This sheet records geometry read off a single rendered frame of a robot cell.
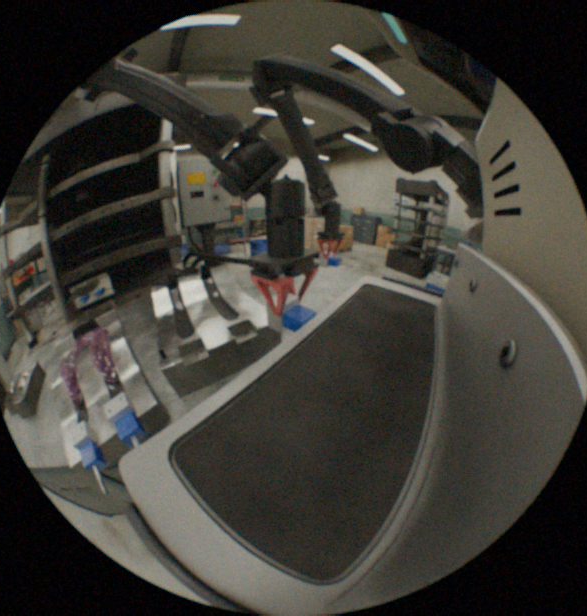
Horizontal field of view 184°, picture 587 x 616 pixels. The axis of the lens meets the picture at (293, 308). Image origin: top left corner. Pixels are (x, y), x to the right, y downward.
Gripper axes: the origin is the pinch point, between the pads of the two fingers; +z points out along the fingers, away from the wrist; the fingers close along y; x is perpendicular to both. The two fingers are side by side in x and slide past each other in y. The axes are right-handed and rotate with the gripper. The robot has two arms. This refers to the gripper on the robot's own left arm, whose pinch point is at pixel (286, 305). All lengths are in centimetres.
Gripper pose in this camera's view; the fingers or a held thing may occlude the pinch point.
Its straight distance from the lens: 31.2
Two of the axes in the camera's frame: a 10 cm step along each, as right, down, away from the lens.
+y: -6.1, 4.1, -6.7
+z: 0.0, 8.5, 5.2
